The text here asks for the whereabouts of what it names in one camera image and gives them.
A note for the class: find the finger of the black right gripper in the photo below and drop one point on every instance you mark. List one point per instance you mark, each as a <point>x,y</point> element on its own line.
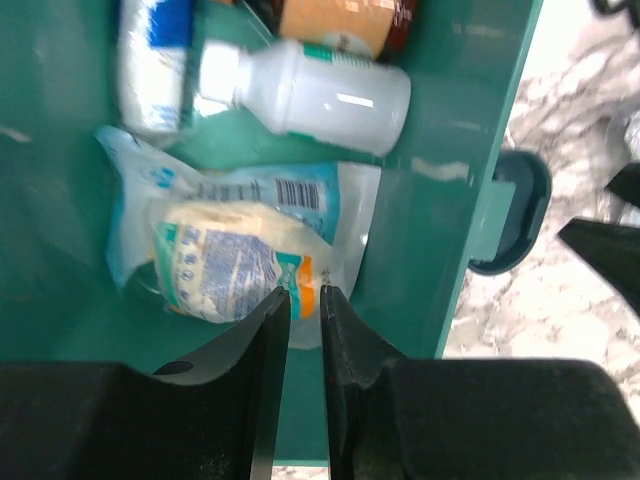
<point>623,188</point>
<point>609,249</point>

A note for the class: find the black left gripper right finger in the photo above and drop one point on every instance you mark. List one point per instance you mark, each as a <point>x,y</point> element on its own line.
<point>390,416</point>

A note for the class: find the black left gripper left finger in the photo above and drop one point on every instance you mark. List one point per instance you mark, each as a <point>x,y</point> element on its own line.
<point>211,414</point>

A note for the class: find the bandage pack yellow green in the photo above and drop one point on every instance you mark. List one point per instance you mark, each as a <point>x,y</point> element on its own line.
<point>217,261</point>

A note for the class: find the teal medicine box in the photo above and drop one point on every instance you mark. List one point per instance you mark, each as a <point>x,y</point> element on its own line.
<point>59,189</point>

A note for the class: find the blue cotton swab bag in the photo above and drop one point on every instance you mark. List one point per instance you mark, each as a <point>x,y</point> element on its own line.
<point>335,199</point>

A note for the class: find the brown bottle orange cap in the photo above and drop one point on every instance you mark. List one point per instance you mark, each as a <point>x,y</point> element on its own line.
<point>375,29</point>

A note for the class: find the white plastic bottle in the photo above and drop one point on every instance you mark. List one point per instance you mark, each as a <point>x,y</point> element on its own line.
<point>332,97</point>

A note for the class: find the small bottle blue label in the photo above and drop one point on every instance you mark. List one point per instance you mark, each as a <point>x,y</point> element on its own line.
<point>153,43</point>

